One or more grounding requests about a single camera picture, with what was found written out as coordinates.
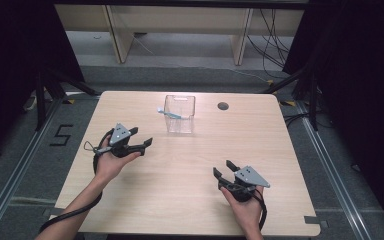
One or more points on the black metal stand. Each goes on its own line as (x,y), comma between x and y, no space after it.
(40,100)
(313,106)

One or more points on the yellow black floor tape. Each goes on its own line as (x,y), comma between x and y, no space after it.
(68,101)
(288,103)

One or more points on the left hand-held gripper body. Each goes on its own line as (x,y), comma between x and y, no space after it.
(120,135)

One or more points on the person's right hand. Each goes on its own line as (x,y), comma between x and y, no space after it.
(248,211)

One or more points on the metal floor rail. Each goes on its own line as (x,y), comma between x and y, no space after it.
(333,180)
(20,166)

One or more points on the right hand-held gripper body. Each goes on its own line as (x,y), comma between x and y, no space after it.
(246,178)

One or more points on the person's left hand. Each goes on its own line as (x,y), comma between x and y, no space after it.
(110,165)

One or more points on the clear plastic container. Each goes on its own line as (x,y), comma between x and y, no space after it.
(180,125)

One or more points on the light wooden shelf unit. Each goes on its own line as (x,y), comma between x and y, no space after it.
(123,36)

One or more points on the dark round table hole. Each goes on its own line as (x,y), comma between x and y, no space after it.
(223,106)

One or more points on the black curtain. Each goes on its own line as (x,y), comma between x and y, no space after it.
(13,66)
(363,83)

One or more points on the light blue toothbrush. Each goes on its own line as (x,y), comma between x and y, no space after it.
(171,114)

